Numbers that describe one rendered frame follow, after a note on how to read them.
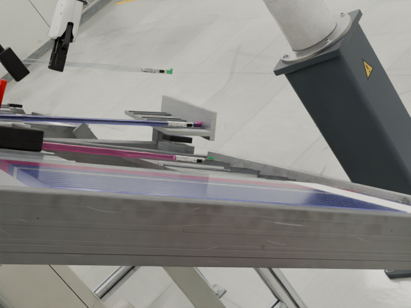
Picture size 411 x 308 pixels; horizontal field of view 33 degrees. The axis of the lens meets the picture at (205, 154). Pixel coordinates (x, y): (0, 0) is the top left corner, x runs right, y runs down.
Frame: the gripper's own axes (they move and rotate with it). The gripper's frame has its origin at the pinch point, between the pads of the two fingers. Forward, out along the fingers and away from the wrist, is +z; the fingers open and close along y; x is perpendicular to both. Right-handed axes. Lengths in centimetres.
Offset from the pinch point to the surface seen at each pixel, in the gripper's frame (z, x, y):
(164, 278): 71, 71, -68
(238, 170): 10, 23, 59
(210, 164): 11, 23, 48
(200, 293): 48, 46, 14
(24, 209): 10, -22, 111
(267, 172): 9, 28, 61
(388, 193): 5, 30, 91
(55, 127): 19.4, 11.3, -36.7
